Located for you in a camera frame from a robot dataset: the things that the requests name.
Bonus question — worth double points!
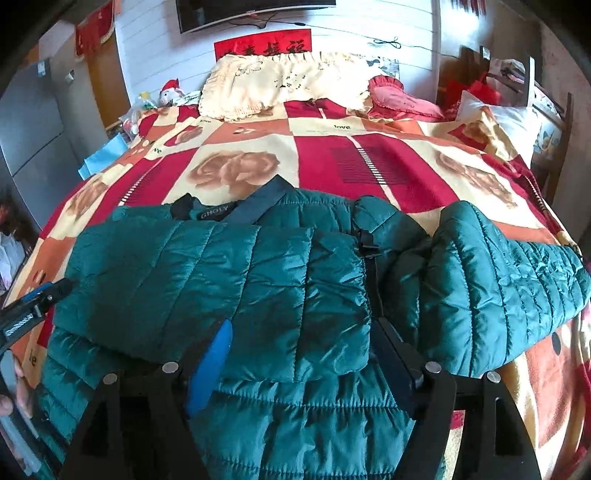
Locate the red hanging decoration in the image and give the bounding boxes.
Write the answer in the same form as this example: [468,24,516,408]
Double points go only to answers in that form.
[75,2,116,61]

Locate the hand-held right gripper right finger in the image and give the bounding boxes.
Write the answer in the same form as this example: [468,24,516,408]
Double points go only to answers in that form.
[370,318,542,480]

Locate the grey refrigerator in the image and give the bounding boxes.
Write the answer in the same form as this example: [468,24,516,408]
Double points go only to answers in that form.
[0,58,80,232]

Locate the santa plush toy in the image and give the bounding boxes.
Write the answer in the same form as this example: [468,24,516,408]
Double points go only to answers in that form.
[159,78,186,108]

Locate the cream fringed blanket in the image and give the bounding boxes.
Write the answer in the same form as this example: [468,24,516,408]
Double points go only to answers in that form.
[198,52,375,122]

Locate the pink folded cloth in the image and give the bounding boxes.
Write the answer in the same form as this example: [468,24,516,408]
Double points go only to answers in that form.
[367,75,446,123]

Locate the light blue bag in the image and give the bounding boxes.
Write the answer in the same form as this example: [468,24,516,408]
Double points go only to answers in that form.
[78,136,128,179]

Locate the person's left hand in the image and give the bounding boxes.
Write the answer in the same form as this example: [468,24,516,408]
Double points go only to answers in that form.
[0,357,33,418]

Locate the brown wooden door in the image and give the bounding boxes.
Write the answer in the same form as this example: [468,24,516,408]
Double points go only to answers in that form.
[88,44,133,130]

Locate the red wall banner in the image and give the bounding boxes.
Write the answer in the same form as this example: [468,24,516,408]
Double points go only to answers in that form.
[213,28,314,62]

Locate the black wall cable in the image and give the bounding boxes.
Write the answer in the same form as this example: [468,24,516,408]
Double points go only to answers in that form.
[369,39,433,51]

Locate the red and cream printed blanket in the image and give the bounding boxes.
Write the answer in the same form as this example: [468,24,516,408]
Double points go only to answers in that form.
[0,99,591,480]

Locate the white pillow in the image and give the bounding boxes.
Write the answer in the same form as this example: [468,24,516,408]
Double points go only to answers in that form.
[457,90,542,160]

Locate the black wall television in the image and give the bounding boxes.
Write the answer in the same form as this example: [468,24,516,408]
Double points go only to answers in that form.
[175,0,337,34]

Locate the teal quilted puffer jacket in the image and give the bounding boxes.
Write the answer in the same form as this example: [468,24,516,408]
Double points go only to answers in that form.
[39,174,591,480]

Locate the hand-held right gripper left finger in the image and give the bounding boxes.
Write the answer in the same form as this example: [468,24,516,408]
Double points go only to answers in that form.
[60,318,233,480]

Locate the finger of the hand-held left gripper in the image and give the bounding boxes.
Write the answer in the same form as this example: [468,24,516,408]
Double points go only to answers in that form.
[0,278,75,325]

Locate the red bag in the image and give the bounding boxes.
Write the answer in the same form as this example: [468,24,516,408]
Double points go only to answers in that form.
[445,76,502,112]

